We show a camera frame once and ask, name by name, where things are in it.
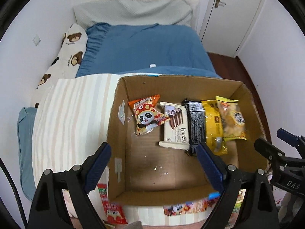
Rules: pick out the cardboard milk carton box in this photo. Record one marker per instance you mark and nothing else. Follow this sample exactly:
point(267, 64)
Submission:
point(144, 174)

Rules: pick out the clear yellow pastry bag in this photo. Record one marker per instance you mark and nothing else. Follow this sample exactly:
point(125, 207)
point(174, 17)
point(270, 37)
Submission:
point(233, 123)

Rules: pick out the red spicy strip packet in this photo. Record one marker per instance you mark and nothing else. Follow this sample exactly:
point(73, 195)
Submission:
point(114, 212)

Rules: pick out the orange panda snack bag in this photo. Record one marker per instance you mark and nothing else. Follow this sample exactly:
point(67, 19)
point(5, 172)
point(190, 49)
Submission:
point(146, 115)

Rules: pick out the white wall socket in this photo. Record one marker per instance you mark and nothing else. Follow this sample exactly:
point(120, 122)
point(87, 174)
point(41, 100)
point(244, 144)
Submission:
point(36, 40)

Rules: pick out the white chocolate wafer pack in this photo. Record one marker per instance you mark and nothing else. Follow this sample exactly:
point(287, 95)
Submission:
point(176, 133)

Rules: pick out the bear print pillow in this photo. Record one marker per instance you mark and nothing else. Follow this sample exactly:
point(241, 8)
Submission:
point(66, 64)

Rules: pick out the panda print snack packet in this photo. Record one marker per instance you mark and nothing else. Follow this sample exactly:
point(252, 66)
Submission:
point(193, 207)

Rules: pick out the black snack pack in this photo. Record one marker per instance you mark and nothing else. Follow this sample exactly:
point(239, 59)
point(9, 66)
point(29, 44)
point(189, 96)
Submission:
point(196, 125)

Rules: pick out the metal door handle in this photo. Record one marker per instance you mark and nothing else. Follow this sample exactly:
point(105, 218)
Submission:
point(219, 3)

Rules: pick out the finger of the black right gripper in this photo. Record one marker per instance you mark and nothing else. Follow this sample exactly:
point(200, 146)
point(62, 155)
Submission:
point(291, 139)
point(270, 152)

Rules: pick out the light blue pillow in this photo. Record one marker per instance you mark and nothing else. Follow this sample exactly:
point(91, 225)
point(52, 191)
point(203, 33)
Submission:
point(25, 125)

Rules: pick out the yellow snack pack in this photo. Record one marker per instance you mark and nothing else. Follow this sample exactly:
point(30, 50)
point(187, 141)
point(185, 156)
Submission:
point(213, 128)

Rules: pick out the blue blanket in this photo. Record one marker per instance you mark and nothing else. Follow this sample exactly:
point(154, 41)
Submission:
point(162, 49)

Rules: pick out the white door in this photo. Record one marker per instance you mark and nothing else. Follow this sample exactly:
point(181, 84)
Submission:
point(226, 28)

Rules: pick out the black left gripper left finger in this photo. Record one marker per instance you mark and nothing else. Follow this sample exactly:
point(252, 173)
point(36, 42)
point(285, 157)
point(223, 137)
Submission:
point(48, 208)

